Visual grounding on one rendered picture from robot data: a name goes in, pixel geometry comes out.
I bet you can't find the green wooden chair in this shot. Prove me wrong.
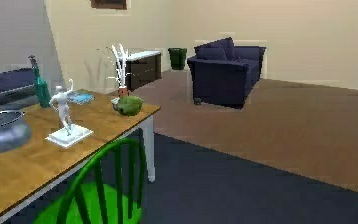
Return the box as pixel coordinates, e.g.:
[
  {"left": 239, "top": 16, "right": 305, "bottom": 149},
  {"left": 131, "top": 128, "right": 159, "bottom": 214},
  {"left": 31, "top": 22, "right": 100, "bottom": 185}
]
[{"left": 32, "top": 137, "right": 147, "bottom": 224}]

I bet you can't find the wooden table with white legs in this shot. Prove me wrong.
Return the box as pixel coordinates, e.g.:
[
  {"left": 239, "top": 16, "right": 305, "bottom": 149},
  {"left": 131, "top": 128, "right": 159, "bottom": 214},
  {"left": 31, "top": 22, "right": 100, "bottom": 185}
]
[{"left": 0, "top": 88, "right": 162, "bottom": 224}]

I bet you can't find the blue plate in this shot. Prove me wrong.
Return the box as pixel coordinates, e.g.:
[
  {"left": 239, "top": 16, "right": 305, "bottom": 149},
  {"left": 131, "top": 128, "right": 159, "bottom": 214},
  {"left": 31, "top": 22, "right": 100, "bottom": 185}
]
[{"left": 66, "top": 91, "right": 96, "bottom": 105}]

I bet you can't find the brown framed wall picture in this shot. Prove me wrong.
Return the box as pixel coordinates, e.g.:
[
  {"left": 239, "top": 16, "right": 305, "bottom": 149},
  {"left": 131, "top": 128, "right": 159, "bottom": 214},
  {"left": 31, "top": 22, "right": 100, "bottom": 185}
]
[{"left": 90, "top": 0, "right": 128, "bottom": 11}]

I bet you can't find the dark blue sofa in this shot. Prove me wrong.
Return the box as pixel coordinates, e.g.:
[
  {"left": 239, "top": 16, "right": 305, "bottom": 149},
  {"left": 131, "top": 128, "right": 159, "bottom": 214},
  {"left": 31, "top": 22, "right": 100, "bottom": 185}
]
[{"left": 0, "top": 67, "right": 38, "bottom": 109}]

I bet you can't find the green waste bin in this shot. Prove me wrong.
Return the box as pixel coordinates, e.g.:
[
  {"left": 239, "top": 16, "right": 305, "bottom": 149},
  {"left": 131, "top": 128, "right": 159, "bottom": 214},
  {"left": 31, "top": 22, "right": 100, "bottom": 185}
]
[{"left": 167, "top": 47, "right": 188, "bottom": 71}]

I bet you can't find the dark cabinet with white top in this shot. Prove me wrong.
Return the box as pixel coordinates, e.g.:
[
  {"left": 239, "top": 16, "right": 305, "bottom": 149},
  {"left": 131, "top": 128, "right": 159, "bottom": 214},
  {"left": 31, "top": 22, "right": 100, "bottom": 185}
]
[{"left": 119, "top": 50, "right": 163, "bottom": 92}]

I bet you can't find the green glass bottle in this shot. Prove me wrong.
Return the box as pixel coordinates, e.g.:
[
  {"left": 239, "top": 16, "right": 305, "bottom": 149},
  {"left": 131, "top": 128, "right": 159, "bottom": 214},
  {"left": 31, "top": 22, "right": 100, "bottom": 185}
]
[{"left": 28, "top": 55, "right": 52, "bottom": 109}]

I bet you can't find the dark blue armchair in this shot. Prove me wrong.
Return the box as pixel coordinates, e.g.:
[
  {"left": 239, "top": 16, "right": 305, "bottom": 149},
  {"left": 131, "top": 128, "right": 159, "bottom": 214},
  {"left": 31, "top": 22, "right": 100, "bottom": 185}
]
[{"left": 186, "top": 37, "right": 267, "bottom": 110}]

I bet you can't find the white plant in red pot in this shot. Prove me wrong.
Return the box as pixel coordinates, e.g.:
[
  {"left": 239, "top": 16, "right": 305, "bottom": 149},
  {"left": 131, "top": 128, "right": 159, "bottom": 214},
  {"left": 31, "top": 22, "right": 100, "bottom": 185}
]
[{"left": 106, "top": 43, "right": 132, "bottom": 98}]

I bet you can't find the white human statuette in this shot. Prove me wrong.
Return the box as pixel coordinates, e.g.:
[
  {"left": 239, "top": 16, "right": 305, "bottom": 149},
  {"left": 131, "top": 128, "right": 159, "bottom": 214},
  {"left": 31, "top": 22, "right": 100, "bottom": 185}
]
[{"left": 45, "top": 78, "right": 95, "bottom": 149}]

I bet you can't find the dark blue carpet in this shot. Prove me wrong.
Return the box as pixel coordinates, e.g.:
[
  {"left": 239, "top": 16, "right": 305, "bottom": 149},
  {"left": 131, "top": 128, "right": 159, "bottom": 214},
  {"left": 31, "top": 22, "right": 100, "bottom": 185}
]
[{"left": 6, "top": 127, "right": 358, "bottom": 224}]

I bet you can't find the green round teapot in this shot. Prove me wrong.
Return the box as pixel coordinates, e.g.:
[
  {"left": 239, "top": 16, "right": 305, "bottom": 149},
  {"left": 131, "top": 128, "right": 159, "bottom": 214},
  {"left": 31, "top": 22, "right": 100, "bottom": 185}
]
[{"left": 112, "top": 95, "right": 144, "bottom": 117}]

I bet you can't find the grey metal bowl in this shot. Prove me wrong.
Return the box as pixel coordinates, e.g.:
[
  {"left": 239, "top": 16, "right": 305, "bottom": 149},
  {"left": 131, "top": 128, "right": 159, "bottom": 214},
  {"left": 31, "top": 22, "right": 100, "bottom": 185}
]
[{"left": 0, "top": 109, "right": 33, "bottom": 154}]

